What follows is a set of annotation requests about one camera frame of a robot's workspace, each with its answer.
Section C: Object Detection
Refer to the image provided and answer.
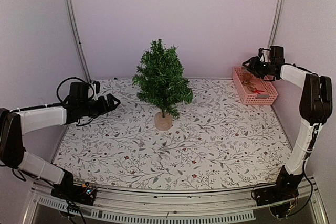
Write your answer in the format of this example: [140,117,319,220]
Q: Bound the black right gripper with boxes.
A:
[242,57,271,79]

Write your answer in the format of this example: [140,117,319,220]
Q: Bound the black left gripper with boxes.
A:
[79,93,121,119]

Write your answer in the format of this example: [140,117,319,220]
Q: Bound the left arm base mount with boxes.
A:
[51,183,97,206]

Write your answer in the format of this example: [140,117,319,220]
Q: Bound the front aluminium rail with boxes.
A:
[23,178,331,223]

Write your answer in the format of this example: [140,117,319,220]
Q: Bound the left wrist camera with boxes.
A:
[91,81,100,100]

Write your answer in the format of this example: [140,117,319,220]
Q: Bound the gold star tree topper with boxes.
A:
[242,75,255,90]

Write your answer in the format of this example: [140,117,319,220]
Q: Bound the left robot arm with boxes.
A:
[1,77,121,200]

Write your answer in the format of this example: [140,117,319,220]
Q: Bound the floral patterned table mat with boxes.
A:
[53,79,291,190]

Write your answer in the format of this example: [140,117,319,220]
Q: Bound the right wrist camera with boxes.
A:
[258,48,270,63]

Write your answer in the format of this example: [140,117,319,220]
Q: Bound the small green christmas tree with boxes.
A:
[132,39,193,131]

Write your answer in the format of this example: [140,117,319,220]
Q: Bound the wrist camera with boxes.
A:
[258,48,270,63]
[91,81,100,100]

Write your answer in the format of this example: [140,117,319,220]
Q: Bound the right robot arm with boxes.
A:
[242,46,333,201]

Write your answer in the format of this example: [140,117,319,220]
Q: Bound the red ribbon bow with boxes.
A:
[252,88,265,94]

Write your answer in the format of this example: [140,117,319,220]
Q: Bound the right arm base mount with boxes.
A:
[251,182,299,219]

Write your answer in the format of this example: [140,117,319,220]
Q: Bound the pink plastic basket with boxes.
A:
[232,66,278,105]

